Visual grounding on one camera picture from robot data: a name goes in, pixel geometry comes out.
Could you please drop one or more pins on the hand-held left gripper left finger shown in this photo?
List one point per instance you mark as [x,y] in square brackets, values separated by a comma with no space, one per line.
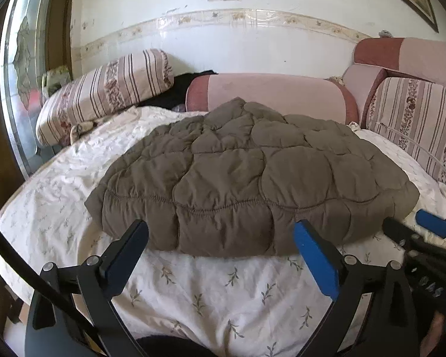
[128,256]

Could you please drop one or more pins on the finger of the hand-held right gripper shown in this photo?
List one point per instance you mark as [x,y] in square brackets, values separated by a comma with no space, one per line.
[433,223]
[396,230]

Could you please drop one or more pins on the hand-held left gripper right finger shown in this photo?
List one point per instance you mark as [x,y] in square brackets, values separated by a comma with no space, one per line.
[314,258]

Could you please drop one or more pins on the olive quilted jacket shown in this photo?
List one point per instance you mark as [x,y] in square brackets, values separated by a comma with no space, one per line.
[226,178]

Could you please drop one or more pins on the person's right hand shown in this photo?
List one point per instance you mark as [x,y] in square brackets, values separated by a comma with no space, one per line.
[435,329]

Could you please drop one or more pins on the white leaf print bedsheet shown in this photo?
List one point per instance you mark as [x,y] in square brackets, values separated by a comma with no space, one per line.
[208,297]

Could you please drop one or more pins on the dark cloth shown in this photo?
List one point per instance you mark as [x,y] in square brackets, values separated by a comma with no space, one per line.
[174,347]

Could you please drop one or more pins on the large striped floral cushion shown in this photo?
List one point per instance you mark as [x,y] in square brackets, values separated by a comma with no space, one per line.
[412,119]

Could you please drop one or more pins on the pink cushion with red band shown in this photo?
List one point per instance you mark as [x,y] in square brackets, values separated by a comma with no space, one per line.
[360,89]

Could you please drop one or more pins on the small beige crumpled cloth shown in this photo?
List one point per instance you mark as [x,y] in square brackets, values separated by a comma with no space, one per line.
[335,80]

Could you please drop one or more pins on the pink and red back cushion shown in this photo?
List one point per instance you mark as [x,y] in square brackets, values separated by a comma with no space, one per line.
[423,59]

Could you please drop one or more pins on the black cloth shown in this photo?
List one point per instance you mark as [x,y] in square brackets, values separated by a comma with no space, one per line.
[171,96]

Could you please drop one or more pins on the striped floral pillow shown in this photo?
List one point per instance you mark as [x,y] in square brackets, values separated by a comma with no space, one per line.
[107,85]

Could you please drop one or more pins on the pink bolster with red ends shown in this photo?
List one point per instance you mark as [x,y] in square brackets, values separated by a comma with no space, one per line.
[267,89]

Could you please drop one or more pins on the floral fabric bundle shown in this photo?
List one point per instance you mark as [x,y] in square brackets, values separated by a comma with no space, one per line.
[55,76]

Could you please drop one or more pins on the small grey object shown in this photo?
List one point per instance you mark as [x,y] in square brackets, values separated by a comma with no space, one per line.
[384,33]

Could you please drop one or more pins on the glass panelled door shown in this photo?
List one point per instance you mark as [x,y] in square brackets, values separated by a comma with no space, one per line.
[22,63]

